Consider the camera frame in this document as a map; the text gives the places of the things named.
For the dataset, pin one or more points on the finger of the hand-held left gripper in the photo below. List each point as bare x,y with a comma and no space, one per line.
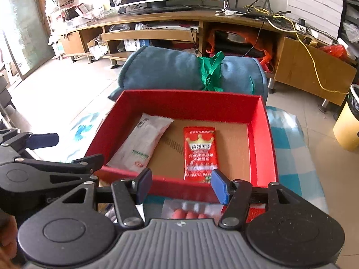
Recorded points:
89,162
43,140

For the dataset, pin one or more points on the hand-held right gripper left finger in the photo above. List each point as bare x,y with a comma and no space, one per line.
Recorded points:
144,183

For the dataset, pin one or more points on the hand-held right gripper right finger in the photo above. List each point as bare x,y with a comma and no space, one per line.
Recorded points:
220,186

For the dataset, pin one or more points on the clear sausage packet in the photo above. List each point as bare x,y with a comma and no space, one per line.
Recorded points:
190,214

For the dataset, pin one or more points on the red cardboard box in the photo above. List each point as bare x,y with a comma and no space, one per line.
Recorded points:
190,103

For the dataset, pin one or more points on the person's left hand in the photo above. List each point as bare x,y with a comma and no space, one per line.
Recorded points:
7,238

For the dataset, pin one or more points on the red snack packet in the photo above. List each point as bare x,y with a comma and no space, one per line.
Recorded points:
200,151

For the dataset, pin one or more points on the white snack packet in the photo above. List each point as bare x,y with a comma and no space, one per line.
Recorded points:
140,143

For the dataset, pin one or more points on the white paper bag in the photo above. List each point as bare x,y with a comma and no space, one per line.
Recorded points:
98,50

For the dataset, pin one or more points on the rolled blue blanket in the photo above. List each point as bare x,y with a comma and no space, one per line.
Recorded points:
168,70

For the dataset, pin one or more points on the blue and white box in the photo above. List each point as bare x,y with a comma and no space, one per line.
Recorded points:
137,44

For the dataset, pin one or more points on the yellow trash bin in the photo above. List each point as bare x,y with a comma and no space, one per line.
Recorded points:
346,129

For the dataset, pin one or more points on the orange plastic bag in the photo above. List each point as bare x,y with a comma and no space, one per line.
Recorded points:
260,44

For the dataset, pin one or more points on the wooden TV stand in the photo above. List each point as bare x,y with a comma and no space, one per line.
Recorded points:
305,61

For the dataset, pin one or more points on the silver set-top box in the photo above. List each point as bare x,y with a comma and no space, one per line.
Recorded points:
168,28

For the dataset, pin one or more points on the red plastic bag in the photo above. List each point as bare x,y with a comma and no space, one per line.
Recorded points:
335,51

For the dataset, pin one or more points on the black router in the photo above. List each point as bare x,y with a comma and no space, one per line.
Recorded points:
252,11

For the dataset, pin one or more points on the white power strip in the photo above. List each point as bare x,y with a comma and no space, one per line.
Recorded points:
314,31

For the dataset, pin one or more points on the black shelf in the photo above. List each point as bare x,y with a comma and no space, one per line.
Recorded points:
349,19

